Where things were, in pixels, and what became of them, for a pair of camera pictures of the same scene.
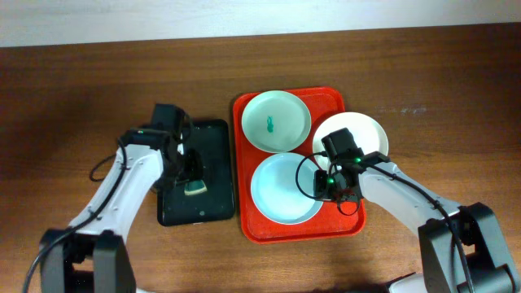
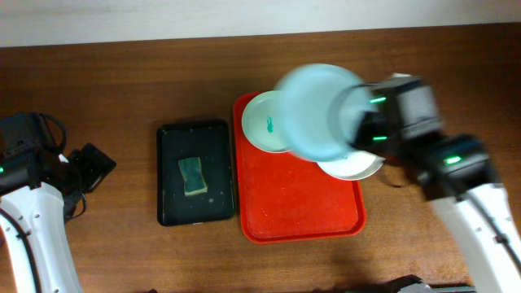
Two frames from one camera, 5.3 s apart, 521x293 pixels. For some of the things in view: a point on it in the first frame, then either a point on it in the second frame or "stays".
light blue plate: (282, 189) -> (317, 106)
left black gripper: (199, 170) -> (100, 164)
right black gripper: (322, 192) -> (369, 120)
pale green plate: (276, 121) stays
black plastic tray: (212, 139) stays
